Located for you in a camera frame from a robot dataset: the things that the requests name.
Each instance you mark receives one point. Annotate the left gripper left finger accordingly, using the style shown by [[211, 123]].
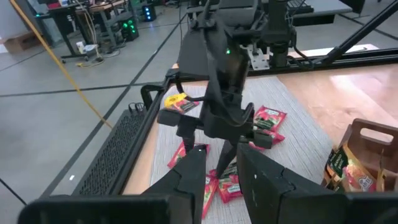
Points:
[[189, 180]]

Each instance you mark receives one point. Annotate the black computer blue lights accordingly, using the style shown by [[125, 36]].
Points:
[[149, 12]]

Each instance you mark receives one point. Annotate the brown cardboard box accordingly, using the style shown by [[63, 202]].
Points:
[[21, 42]]

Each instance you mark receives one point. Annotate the white tea packet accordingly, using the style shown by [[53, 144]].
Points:
[[359, 179]]

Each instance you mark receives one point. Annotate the wooden three-compartment tea box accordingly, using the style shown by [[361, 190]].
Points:
[[373, 130]]

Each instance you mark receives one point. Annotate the red tea packet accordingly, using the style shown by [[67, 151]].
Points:
[[277, 137], [228, 189], [269, 118], [177, 157], [209, 193], [188, 106]]

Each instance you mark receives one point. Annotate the grey woven placemat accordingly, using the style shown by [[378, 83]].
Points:
[[298, 149]]

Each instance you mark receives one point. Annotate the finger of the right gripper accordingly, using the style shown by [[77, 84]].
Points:
[[188, 140], [225, 158]]

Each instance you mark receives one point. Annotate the black computer green lights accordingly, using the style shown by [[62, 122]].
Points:
[[129, 29]]

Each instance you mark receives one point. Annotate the black perforated computer tower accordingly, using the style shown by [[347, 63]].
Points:
[[102, 161]]

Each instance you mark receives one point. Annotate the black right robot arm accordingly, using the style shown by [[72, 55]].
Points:
[[199, 53]]

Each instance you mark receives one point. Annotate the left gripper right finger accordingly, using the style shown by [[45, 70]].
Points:
[[264, 186]]

